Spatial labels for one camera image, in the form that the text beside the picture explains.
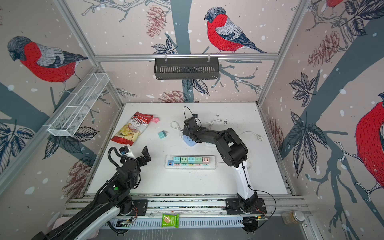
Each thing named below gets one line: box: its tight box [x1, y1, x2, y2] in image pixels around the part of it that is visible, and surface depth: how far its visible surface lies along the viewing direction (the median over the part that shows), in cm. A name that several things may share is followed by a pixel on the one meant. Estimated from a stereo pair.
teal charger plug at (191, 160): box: [188, 156, 195, 165], surface depth 85 cm
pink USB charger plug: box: [202, 157, 210, 164], surface depth 85 cm
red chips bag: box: [110, 111, 154, 147], surface depth 103 cm
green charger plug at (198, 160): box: [195, 157, 203, 165], surface depth 85 cm
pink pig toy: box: [151, 117, 160, 124], surface depth 111 cm
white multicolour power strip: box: [164, 155, 217, 170], surface depth 87 cm
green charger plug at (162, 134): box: [158, 130, 167, 139], surface depth 102 cm
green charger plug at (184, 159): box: [180, 156, 188, 164], surface depth 85 cm
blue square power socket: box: [182, 135, 197, 147], surface depth 99 cm
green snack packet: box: [161, 213, 180, 228], surface depth 71 cm
